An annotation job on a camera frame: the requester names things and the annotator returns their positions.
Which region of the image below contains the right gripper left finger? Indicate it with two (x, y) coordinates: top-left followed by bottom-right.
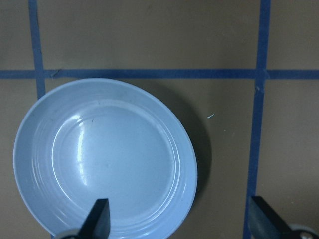
(79, 199), (110, 239)

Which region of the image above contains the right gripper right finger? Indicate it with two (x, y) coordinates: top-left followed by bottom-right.
(249, 196), (293, 239)

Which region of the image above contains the blue plate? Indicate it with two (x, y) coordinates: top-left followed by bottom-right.
(13, 79), (197, 239)

